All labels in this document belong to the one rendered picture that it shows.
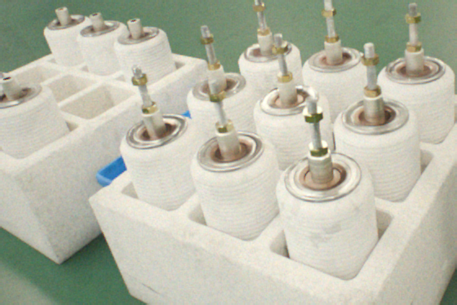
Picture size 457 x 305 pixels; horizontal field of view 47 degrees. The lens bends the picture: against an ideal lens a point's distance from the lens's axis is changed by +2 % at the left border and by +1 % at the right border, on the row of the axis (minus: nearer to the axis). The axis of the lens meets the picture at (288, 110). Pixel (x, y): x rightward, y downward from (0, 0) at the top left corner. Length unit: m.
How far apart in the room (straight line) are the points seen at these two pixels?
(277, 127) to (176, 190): 0.14
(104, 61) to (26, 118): 0.26
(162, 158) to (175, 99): 0.36
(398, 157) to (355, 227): 0.11
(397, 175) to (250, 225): 0.17
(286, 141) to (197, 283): 0.19
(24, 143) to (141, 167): 0.28
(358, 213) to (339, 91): 0.25
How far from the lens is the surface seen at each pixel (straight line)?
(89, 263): 0.91
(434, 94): 0.66
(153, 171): 0.63
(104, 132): 0.89
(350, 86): 0.70
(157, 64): 0.97
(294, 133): 0.62
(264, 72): 0.76
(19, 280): 0.95
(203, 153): 0.58
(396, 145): 0.56
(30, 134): 0.87
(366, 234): 0.52
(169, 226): 0.62
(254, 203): 0.56
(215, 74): 0.70
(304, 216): 0.48
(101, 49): 1.05
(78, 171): 0.88
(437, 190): 0.60
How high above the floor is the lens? 0.56
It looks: 30 degrees down
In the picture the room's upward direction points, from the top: 10 degrees counter-clockwise
